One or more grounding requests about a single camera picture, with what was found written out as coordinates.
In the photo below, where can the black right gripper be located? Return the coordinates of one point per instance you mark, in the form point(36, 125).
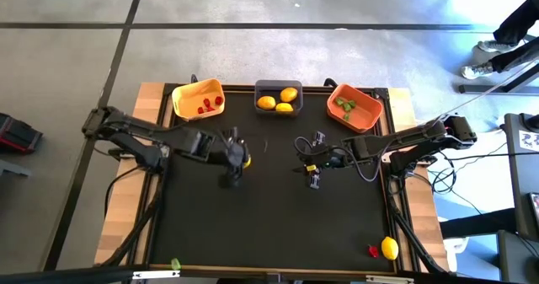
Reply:
point(324, 157)

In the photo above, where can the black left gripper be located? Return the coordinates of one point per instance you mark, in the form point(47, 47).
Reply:
point(233, 155)

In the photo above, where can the yellow lemon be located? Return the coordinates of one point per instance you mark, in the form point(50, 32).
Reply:
point(390, 248)
point(248, 162)
point(284, 107)

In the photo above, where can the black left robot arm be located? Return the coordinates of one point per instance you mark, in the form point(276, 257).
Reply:
point(147, 130)

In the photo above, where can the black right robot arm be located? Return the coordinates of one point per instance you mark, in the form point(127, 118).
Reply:
point(400, 138)

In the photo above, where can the orange plastic basket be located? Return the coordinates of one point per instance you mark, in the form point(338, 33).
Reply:
point(364, 115)

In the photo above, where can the black table mat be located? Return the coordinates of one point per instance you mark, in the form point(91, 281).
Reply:
point(269, 216)

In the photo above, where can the yellow plastic basket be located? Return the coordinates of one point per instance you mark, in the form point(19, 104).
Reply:
point(189, 98)

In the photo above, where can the grey plastic basket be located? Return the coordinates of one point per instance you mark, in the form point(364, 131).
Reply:
point(278, 83)

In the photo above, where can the white floor object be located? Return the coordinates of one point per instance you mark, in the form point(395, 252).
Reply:
point(457, 250)

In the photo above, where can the black beam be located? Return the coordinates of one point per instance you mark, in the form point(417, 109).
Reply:
point(476, 225)

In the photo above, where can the thin grey rod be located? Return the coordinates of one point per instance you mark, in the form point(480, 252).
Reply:
point(484, 91)

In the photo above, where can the black desk base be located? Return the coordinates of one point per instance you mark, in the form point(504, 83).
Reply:
point(484, 89)

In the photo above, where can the person's shoe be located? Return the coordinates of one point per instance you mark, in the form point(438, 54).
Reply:
point(492, 46)
point(476, 71)

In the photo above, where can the dark grey desk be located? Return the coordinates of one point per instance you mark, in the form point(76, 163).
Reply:
point(520, 183)

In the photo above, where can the white printed paper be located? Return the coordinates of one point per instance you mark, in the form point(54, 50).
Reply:
point(529, 138)

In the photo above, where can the black red case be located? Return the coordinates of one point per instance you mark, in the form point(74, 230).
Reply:
point(19, 134)

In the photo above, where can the grey floor object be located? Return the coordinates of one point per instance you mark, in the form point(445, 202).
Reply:
point(12, 168)

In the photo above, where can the dark grey box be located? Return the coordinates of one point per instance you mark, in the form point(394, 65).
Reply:
point(518, 258)

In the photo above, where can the silver corner bracket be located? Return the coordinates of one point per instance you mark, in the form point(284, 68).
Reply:
point(385, 156)
point(165, 151)

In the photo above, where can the black frame strut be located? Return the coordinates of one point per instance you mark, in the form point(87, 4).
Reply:
point(410, 233)
point(135, 229)

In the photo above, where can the white metal bracket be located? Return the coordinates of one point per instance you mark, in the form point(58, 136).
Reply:
point(156, 274)
point(389, 279)

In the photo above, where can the black frame bar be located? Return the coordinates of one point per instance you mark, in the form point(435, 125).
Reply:
point(63, 275)

